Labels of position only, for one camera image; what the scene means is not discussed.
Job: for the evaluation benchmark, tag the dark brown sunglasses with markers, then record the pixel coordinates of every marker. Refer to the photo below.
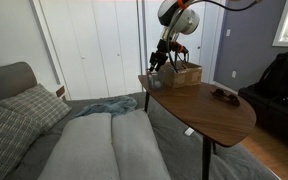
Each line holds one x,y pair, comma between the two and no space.
225,97

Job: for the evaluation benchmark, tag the grey bed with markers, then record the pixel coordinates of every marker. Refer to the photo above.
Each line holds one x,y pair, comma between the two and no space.
180,150

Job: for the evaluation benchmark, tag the black backpack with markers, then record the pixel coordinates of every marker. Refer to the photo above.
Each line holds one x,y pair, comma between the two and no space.
284,73

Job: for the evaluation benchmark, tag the white nightstand wooden drawer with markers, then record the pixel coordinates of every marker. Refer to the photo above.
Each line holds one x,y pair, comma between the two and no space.
60,91

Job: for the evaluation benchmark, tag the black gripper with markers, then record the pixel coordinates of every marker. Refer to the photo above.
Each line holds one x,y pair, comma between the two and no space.
160,55

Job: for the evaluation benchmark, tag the white wall outlet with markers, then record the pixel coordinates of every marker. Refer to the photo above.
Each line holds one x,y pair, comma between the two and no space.
234,74

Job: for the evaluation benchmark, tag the white bifold closet doors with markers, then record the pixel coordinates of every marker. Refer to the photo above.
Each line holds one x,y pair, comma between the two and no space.
94,50

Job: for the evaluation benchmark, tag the light grey long cushion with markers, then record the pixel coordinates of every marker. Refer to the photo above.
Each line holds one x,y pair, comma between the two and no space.
134,146
80,150

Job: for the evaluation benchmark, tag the white light switch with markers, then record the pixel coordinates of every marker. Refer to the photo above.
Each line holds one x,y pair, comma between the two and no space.
228,32

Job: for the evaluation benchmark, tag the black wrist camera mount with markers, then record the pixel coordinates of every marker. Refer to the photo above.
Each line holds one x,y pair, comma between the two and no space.
179,47

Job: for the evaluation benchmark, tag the dark wooden side table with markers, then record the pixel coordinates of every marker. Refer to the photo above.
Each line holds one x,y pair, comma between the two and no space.
204,113

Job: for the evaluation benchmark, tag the black mesh pen cup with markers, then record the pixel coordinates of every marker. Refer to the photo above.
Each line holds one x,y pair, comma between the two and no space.
154,80

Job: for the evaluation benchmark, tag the crumpled blue cloth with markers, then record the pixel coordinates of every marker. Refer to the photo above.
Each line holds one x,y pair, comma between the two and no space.
110,106

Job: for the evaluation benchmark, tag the white closet divider post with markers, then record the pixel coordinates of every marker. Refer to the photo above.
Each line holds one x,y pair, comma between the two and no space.
140,33

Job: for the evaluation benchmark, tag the brown cardboard box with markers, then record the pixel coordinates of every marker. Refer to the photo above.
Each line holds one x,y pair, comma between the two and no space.
184,78

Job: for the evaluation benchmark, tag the white remote control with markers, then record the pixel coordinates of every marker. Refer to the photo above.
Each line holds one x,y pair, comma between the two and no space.
189,131

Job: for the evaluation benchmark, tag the plaid grey throw pillow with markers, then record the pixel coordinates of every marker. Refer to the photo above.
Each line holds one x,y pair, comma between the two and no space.
7,140
37,106

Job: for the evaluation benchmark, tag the black leather bench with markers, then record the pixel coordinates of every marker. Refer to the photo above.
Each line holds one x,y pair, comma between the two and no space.
277,116

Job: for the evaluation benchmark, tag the small white ball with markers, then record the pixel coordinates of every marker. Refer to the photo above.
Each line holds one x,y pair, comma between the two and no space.
156,84

